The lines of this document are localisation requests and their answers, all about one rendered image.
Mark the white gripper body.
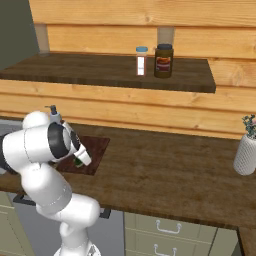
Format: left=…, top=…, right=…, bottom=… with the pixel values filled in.
left=73, top=146, right=93, bottom=167

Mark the dark brown cutting board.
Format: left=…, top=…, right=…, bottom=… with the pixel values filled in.
left=55, top=134, right=111, bottom=177

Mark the grey soap dispenser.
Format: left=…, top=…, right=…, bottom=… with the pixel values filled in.
left=44, top=104, right=63, bottom=125

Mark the grey dishwasher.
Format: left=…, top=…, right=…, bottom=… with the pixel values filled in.
left=9, top=192, right=126, bottom=256

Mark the dark wooden shelf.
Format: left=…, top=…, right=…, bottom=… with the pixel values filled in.
left=0, top=52, right=217, bottom=94

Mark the beige cupboard door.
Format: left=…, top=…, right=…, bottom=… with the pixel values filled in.
left=0, top=190, right=36, bottom=256

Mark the blue-lidded white jar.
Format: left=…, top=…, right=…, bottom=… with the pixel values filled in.
left=135, top=45, right=149, bottom=77

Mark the dark brown jar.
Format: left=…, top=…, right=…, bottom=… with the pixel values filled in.
left=153, top=43, right=175, bottom=79

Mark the beige drawer front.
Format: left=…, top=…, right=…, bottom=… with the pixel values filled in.
left=124, top=228, right=215, bottom=256
left=124, top=212, right=218, bottom=244

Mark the white vase with plant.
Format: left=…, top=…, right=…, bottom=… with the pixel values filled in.
left=232, top=114, right=256, bottom=177

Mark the black dishwasher handle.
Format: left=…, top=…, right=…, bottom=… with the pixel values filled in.
left=12, top=194, right=112, bottom=220

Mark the silver drawer handle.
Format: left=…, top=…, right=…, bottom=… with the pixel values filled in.
left=155, top=220, right=183, bottom=235
left=153, top=243, right=178, bottom=256

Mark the grey shelf bracket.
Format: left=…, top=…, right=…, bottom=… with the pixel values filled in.
left=34, top=22, right=51, bottom=55
left=156, top=26, right=176, bottom=46

